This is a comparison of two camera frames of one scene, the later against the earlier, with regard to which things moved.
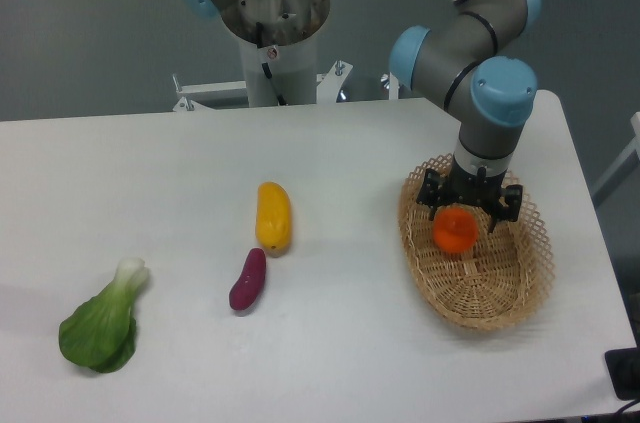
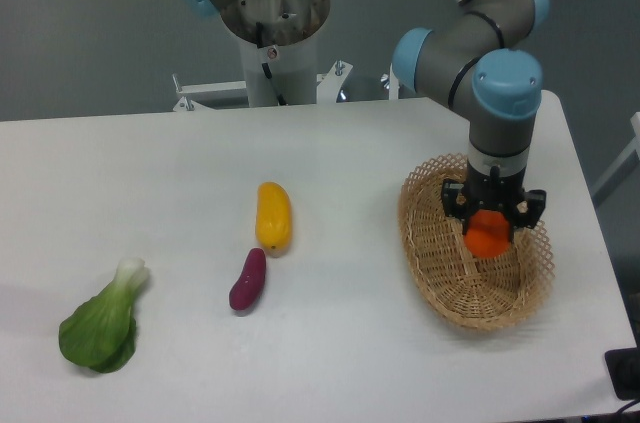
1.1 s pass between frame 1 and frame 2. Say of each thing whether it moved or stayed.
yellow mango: stayed
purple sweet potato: stayed
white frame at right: stayed
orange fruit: moved
